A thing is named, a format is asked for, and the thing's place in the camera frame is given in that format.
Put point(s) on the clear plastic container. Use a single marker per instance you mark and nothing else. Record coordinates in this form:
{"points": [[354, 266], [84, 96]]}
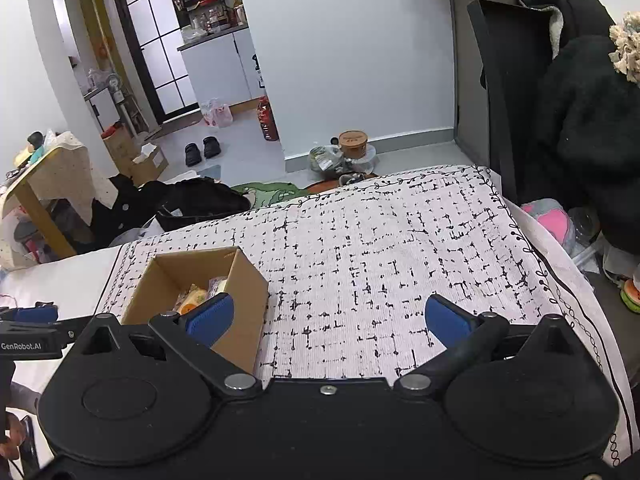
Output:
{"points": [[369, 159]]}

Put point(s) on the standing fan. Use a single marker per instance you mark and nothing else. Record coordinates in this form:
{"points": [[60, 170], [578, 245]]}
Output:
{"points": [[115, 95]]}

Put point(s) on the orange snack packet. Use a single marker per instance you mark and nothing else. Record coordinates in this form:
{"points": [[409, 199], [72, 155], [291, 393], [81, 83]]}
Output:
{"points": [[189, 308]]}

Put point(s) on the person's left hand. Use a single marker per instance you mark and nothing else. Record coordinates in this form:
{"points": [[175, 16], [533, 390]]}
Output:
{"points": [[12, 432]]}

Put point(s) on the black bag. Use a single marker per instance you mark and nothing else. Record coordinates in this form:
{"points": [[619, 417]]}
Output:
{"points": [[200, 205]]}

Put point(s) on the doll figure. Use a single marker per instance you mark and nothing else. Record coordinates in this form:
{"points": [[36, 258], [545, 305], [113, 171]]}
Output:
{"points": [[35, 142]]}

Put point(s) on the cardboard box red item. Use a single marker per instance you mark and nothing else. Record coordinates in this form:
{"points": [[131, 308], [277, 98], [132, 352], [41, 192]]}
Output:
{"points": [[120, 142]]}

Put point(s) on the cream knitted cloth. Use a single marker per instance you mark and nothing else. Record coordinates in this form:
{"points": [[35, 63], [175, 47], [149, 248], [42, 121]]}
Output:
{"points": [[627, 47]]}

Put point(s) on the brown paper bucket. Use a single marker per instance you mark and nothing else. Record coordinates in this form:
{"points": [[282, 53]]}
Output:
{"points": [[352, 142]]}

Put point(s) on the white bed sheet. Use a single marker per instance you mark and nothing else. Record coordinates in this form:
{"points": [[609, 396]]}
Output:
{"points": [[75, 280]]}

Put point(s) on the plastic trash bag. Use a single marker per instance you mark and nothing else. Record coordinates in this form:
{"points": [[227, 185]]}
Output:
{"points": [[325, 157]]}

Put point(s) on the black slipper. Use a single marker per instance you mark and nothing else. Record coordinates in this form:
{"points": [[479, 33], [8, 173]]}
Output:
{"points": [[192, 154], [211, 147]]}

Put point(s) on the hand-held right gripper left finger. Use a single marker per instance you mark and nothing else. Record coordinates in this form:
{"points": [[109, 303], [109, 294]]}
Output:
{"points": [[212, 317]]}

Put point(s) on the white kitchen cabinet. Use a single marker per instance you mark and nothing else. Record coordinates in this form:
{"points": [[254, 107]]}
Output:
{"points": [[220, 70]]}

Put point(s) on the brown round mat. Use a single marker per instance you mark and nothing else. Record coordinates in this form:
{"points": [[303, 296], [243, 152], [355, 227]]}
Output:
{"points": [[320, 186]]}

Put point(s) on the black jacket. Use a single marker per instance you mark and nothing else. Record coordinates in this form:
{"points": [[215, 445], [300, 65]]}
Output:
{"points": [[125, 210]]}

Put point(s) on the small wooden side table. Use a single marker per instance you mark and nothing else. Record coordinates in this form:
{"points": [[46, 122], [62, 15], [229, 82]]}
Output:
{"points": [[60, 175]]}

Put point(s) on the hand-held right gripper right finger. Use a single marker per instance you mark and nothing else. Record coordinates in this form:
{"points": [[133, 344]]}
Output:
{"points": [[450, 322]]}

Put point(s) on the clear plastic bottle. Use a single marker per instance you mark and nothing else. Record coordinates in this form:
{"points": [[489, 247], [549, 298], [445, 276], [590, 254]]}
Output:
{"points": [[585, 225]]}

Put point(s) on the black phone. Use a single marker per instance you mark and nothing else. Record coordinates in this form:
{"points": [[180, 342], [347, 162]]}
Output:
{"points": [[29, 442]]}

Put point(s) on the grey door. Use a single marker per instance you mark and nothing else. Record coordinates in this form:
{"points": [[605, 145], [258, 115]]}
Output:
{"points": [[465, 85]]}

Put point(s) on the toy burger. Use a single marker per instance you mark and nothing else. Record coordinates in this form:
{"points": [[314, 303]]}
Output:
{"points": [[631, 295]]}

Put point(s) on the clear teal label snack packet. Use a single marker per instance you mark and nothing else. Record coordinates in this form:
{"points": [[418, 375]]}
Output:
{"points": [[192, 291]]}

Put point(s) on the pink plush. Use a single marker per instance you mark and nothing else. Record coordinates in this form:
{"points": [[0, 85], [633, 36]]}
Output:
{"points": [[550, 220]]}

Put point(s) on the black coat pile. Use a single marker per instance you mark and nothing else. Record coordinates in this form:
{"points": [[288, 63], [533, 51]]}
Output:
{"points": [[590, 125]]}

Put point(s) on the black framed glass door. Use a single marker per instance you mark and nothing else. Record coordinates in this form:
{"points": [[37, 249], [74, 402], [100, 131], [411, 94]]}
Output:
{"points": [[150, 35]]}

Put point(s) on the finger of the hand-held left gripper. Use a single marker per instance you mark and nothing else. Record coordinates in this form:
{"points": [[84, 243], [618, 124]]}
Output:
{"points": [[35, 314]]}

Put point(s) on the green rug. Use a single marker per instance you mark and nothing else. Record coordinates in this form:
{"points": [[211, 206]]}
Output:
{"points": [[270, 191]]}

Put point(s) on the small cardboard box white paper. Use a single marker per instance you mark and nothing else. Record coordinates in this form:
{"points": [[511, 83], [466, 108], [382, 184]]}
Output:
{"points": [[147, 160]]}

